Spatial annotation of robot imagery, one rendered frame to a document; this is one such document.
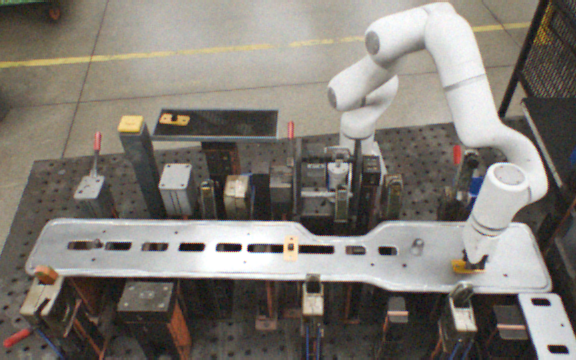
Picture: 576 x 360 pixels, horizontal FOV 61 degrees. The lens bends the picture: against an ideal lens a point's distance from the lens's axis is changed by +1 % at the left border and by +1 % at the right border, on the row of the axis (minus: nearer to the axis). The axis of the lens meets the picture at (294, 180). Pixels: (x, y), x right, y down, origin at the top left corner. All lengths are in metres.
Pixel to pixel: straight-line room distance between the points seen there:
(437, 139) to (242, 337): 1.17
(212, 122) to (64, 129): 2.20
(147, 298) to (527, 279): 0.96
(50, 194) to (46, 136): 1.51
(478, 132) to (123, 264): 0.94
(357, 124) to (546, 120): 0.63
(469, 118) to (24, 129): 3.09
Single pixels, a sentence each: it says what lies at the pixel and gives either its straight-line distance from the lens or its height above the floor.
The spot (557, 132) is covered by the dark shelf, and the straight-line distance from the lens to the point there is 1.82.
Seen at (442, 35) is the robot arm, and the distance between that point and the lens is 1.11.
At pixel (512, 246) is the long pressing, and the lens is 1.46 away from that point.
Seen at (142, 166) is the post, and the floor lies 1.00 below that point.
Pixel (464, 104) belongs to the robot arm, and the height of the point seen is 1.45.
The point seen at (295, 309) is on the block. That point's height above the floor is 0.70.
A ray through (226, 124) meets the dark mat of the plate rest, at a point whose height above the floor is 1.16.
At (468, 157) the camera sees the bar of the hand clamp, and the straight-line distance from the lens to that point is 1.35.
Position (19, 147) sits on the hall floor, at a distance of 3.58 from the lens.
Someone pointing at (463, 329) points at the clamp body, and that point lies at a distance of 1.23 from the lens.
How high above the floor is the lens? 2.09
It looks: 46 degrees down
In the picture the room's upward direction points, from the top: 1 degrees counter-clockwise
